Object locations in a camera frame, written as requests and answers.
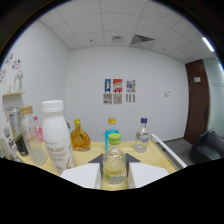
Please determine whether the black sofa chair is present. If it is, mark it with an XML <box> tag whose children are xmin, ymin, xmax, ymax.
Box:
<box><xmin>188</xmin><ymin>130</ymin><xmax>224</xmax><ymax>164</ymax></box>

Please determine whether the multicolour wall poster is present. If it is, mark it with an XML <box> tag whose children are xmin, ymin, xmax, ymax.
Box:
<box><xmin>125</xmin><ymin>79</ymin><xmax>137</xmax><ymax>104</ymax></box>

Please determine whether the clear bottle blue cap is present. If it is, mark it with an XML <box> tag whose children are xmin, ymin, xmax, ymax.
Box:
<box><xmin>134</xmin><ymin>117</ymin><xmax>151</xmax><ymax>154</ymax></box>

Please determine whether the white figurine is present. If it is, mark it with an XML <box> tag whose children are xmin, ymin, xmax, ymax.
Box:
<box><xmin>12</xmin><ymin>69</ymin><xmax>25</xmax><ymax>94</ymax></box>

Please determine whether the square ceiling fixture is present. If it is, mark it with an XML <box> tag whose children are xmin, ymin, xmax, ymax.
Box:
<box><xmin>111</xmin><ymin>35</ymin><xmax>124</xmax><ymax>43</ymax></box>

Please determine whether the clear bottle cork lid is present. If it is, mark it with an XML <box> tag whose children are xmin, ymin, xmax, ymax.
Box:
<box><xmin>18</xmin><ymin>105</ymin><xmax>48</xmax><ymax>167</ymax></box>

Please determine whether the tall black yellow can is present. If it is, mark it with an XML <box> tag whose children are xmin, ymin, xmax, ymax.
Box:
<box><xmin>7</xmin><ymin>106</ymin><xmax>30</xmax><ymax>158</ymax></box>

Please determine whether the ceiling light panel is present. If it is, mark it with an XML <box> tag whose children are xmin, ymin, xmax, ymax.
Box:
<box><xmin>201</xmin><ymin>36</ymin><xmax>216</xmax><ymax>53</ymax></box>

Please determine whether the ceiling air vent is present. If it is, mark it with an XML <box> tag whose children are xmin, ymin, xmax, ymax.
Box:
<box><xmin>129</xmin><ymin>34</ymin><xmax>156</xmax><ymax>47</ymax></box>

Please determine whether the red wall poster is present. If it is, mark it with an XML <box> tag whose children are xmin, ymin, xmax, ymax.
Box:
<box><xmin>112</xmin><ymin>78</ymin><xmax>124</xmax><ymax>105</ymax></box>

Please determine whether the small blue bottle yellow cap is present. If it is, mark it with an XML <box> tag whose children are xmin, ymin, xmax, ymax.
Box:
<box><xmin>104</xmin><ymin>117</ymin><xmax>120</xmax><ymax>144</ymax></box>

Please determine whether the round amber liquor bottle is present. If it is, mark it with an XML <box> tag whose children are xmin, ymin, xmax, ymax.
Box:
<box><xmin>69</xmin><ymin>118</ymin><xmax>92</xmax><ymax>152</ymax></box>

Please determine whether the wooden wall shelf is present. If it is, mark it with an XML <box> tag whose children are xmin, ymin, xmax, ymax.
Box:
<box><xmin>1</xmin><ymin>90</ymin><xmax>26</xmax><ymax>113</ymax></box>

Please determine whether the clear bottle green cap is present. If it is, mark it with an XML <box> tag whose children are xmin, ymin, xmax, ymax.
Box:
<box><xmin>102</xmin><ymin>132</ymin><xmax>128</xmax><ymax>185</ymax></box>

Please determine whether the large white milk bottle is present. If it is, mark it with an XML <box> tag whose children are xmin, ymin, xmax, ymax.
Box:
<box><xmin>40</xmin><ymin>99</ymin><xmax>77</xmax><ymax>175</ymax></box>

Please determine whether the small pink bottle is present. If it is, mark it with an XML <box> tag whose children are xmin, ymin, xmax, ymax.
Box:
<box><xmin>32</xmin><ymin>115</ymin><xmax>45</xmax><ymax>144</ymax></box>

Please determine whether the brown door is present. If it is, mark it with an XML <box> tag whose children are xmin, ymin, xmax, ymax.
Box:
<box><xmin>183</xmin><ymin>59</ymin><xmax>211</xmax><ymax>146</ymax></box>

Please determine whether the blue wall poster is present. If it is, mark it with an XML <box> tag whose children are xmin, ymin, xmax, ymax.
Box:
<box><xmin>102</xmin><ymin>78</ymin><xmax>113</xmax><ymax>105</ymax></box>

